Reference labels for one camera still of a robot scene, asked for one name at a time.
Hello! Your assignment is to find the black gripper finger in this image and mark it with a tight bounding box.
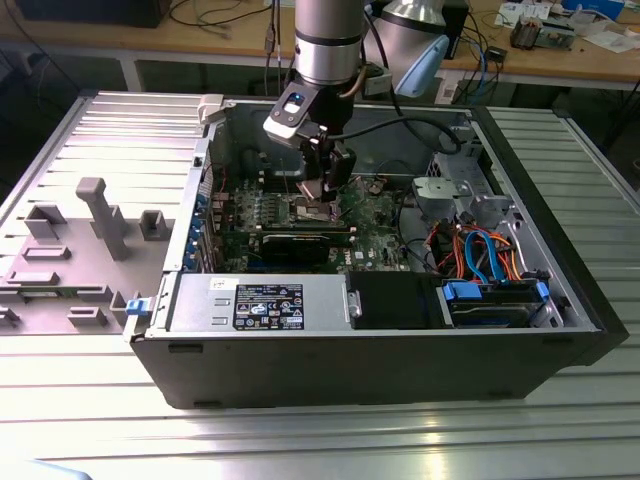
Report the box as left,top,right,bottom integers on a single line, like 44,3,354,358
321,143,358,202
298,133,332,182

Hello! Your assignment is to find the silver CPU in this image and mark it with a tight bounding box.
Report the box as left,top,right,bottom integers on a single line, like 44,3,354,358
295,175,334,205

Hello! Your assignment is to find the black RAM slot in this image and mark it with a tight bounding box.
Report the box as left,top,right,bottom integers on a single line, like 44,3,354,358
260,176,351,183
260,180,351,188
259,171,350,179
261,185,352,194

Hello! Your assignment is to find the dark RAM stick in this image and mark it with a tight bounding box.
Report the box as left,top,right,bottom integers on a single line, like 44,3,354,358
262,227,354,247

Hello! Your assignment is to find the green motherboard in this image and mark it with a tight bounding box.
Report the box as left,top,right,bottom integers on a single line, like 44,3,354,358
208,169,434,275

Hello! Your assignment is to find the black graphics card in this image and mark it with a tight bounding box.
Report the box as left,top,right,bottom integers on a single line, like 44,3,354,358
259,233,332,269

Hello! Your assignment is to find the silver drive cage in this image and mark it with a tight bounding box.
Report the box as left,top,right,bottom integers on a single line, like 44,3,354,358
409,124,524,236

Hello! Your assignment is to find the pale grey case latch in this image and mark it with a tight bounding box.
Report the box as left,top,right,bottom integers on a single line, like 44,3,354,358
197,93,226,126

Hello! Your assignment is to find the wooden workbench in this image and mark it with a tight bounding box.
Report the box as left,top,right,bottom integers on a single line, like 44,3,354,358
0,0,640,96

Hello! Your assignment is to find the black rectangular box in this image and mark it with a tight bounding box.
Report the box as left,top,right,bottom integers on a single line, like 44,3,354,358
442,0,471,61

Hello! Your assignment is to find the hard disk in blue carrier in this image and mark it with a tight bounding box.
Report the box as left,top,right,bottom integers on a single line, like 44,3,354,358
437,279,551,329

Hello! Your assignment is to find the silver power supply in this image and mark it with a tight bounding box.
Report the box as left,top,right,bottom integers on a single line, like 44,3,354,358
168,273,349,334

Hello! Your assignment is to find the black PC case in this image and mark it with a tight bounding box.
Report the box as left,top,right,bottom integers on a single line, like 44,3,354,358
122,92,630,411

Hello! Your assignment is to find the metal heat sink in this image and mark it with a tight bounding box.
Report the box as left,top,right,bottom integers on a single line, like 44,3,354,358
509,14,544,51

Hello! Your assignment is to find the white leaflet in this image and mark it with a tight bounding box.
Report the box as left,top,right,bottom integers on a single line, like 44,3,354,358
499,0,551,26

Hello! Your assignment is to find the grey electronic module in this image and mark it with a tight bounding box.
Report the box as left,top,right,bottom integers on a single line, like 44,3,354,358
537,17,576,51

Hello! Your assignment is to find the grey parts rack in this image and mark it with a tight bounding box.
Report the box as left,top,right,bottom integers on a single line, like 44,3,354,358
0,177,176,336

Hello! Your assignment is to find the white paper sheet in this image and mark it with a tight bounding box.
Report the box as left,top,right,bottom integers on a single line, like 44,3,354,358
584,29,640,56

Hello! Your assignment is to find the blue cardboard box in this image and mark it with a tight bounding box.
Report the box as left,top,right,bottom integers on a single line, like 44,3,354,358
564,0,626,21

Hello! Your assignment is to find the pale blue plastic object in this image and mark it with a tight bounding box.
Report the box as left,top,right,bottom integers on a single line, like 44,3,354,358
27,457,94,480

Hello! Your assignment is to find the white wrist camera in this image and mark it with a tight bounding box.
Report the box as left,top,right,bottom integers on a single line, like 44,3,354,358
262,84,324,151

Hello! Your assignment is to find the small grey camera box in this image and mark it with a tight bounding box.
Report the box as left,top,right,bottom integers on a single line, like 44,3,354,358
363,67,392,97

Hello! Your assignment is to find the thick black camera cable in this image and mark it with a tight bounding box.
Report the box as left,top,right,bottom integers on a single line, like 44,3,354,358
319,27,469,157

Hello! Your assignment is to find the red wire bundle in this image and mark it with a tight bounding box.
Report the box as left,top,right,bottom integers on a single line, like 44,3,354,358
429,222,461,274

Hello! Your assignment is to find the blue wire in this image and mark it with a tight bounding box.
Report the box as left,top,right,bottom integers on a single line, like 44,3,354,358
462,227,509,286

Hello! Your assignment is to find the orange wire bundle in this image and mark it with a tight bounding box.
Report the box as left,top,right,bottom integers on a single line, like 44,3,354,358
479,227,526,281

